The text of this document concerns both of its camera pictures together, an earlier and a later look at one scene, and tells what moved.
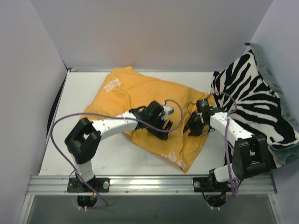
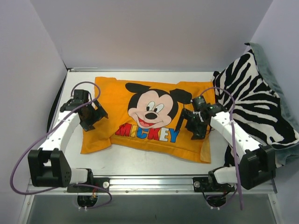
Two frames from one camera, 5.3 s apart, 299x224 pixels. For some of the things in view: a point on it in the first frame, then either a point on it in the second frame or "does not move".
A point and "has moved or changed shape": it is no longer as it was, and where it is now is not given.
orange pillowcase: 125,91 has moved or changed shape
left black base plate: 76,185 does not move
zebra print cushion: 242,90 does not move
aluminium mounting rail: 149,185 does not move
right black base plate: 209,185 does not move
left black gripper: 160,126 -> 92,114
